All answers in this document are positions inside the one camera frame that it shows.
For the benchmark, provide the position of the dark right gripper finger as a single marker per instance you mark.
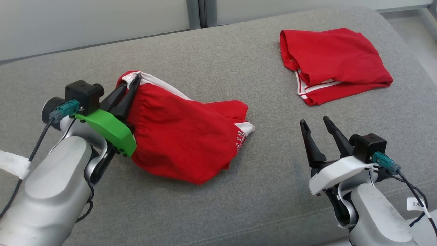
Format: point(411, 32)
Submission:
point(339, 138)
point(312, 150)

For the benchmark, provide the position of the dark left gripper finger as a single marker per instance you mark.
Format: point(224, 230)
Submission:
point(112, 99)
point(128, 99)

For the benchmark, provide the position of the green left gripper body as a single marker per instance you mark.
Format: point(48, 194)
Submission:
point(112, 130)

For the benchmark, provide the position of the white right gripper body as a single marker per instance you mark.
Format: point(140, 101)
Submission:
point(331, 176)

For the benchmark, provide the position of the red shorts with white stripe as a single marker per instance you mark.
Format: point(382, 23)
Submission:
point(181, 136)

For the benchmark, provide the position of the red basketball jersey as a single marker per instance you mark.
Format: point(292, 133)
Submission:
point(334, 58)

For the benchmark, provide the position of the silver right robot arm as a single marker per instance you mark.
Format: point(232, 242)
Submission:
point(379, 218)

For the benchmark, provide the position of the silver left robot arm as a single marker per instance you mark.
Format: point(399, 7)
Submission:
point(51, 194)

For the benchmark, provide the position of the white tape strip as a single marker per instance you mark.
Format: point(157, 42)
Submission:
point(13, 164)

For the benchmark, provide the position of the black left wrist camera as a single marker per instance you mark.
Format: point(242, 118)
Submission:
point(82, 95)

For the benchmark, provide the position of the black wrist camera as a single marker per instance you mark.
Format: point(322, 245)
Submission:
point(82, 95)
point(370, 147)

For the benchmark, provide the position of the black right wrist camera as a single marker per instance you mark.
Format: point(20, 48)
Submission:
point(370, 147)

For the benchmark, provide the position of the grey metal partition post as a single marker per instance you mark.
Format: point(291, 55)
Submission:
point(193, 13)

